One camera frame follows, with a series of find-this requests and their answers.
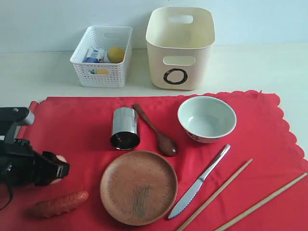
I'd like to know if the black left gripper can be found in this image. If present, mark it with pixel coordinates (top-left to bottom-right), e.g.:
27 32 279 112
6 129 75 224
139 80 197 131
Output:
0 139 70 187

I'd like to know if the brown egg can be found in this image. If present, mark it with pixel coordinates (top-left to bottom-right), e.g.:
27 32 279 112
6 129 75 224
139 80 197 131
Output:
50 155 67 185

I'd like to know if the red sausage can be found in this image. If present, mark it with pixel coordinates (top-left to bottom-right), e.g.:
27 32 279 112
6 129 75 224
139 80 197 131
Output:
28 191 89 218

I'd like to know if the yellow cheese wedge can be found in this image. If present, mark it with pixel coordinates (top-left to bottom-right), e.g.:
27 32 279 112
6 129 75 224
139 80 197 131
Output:
96 69 109 75

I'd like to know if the blue white milk carton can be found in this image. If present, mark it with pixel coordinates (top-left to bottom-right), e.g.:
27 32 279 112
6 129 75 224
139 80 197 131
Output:
83 48 104 74

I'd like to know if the yellow lemon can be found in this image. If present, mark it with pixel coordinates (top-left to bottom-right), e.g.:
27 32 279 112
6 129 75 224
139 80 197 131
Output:
107 46 125 64

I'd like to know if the shiny steel cup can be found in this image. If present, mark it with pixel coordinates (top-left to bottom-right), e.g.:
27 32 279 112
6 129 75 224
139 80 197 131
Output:
110 107 141 150

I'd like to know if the brown wooden plate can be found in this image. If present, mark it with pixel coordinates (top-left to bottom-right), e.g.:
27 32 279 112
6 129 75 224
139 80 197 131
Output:
100 150 178 226

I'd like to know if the white perforated plastic basket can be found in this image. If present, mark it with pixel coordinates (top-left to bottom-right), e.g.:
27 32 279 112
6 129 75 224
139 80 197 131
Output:
70 26 133 88

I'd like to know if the brown wooden spoon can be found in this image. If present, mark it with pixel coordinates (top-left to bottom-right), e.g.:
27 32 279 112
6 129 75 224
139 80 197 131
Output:
132 103 178 157

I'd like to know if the steel table knife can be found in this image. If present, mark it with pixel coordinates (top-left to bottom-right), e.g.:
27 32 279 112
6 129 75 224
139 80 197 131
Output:
167 144 231 219

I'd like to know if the white ceramic bowl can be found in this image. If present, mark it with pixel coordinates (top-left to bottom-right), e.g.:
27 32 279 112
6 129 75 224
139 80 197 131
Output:
177 96 237 144

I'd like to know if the left wooden chopstick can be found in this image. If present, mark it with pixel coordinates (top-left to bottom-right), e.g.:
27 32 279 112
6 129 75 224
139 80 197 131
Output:
177 158 253 231

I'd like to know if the wooden chopstick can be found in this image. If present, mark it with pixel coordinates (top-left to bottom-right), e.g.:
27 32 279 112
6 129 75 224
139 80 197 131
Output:
216 173 308 231
177 158 253 231

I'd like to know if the red scalloped table cloth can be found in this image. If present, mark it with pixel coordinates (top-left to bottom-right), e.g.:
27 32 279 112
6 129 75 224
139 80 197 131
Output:
0 90 308 231

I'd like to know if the cream plastic bin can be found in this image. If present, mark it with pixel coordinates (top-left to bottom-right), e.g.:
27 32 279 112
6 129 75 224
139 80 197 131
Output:
146 7 215 90

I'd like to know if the right wooden chopstick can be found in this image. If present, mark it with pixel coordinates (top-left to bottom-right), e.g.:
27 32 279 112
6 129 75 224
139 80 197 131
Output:
216 173 308 231

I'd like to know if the black wrist camera on left gripper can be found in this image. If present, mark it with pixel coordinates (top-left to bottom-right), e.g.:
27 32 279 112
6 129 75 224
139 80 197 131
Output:
0 107 35 143

